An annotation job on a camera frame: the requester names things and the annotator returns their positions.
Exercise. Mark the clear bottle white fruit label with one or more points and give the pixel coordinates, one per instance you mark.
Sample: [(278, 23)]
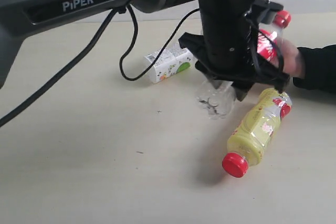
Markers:
[(172, 60)]

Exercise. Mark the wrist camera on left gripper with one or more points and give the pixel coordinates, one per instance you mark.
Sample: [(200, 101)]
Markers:
[(263, 11)]

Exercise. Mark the black sleeved forearm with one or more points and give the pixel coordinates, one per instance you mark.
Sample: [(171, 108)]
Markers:
[(319, 69)]

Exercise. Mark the person's open hand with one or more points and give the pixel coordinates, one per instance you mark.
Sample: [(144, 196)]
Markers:
[(294, 64)]

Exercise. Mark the clear cola bottle red label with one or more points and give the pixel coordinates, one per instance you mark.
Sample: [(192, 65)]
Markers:
[(218, 97)]

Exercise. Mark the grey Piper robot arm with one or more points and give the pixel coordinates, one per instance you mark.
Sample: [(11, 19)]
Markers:
[(21, 19)]

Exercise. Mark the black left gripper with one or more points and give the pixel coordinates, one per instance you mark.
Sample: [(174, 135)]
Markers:
[(222, 50)]

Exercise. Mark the yellow juice bottle red cap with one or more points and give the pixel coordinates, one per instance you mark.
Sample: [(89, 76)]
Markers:
[(248, 143)]

